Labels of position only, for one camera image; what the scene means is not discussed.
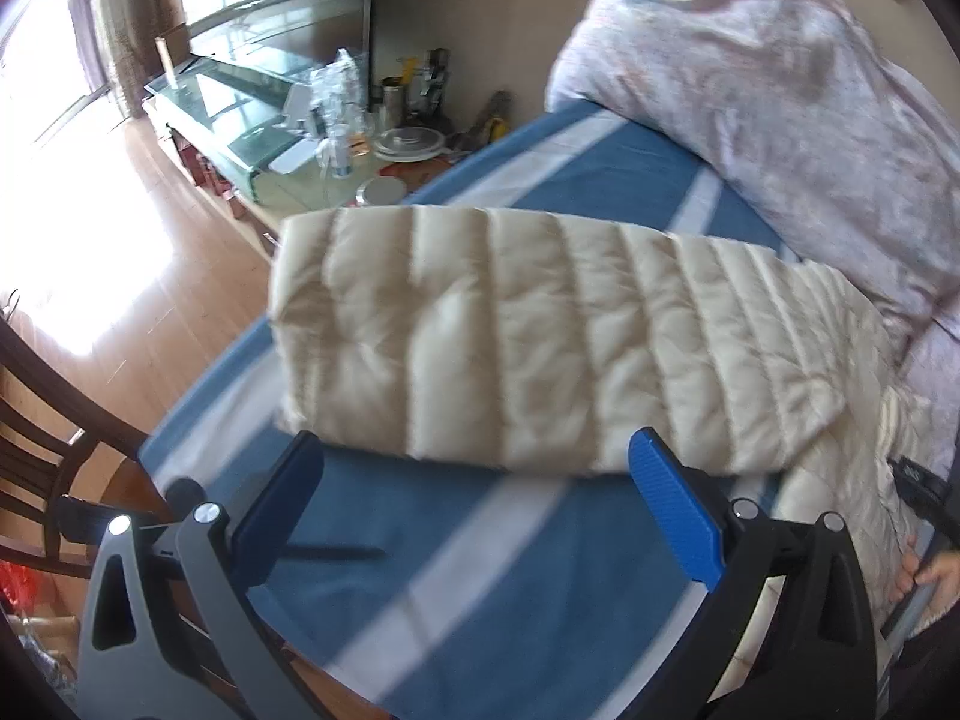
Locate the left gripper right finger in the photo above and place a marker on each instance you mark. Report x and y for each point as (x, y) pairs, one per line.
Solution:
(817, 659)

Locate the blue white striped bed sheet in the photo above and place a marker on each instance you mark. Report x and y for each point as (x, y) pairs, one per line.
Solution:
(463, 593)

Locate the cream quilted down jacket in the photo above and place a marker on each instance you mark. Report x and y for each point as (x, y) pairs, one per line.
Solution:
(541, 343)

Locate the glass top side table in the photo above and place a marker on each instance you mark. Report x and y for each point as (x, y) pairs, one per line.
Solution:
(223, 126)

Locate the dark wooden chair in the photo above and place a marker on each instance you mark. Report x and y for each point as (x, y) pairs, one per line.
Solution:
(40, 476)

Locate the pink floral duvet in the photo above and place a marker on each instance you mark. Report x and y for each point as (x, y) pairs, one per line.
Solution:
(844, 154)

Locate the person's right hand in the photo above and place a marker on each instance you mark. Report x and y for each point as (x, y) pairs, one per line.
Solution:
(942, 572)

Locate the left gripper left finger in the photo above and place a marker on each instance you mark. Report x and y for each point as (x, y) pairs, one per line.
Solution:
(135, 661)

